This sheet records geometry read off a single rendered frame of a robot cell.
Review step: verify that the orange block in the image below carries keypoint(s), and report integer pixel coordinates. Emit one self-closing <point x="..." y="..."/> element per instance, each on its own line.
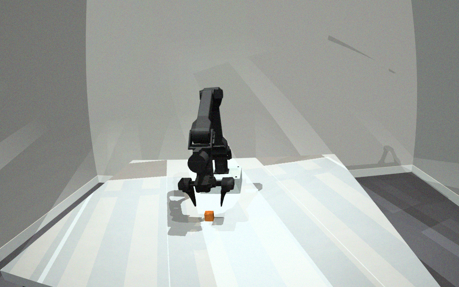
<point x="209" y="215"/>

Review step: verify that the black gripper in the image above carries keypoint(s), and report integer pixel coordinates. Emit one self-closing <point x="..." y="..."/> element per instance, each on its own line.
<point x="187" y="185"/>

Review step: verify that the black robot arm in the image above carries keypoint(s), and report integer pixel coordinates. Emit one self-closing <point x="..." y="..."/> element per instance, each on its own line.
<point x="209" y="143"/>

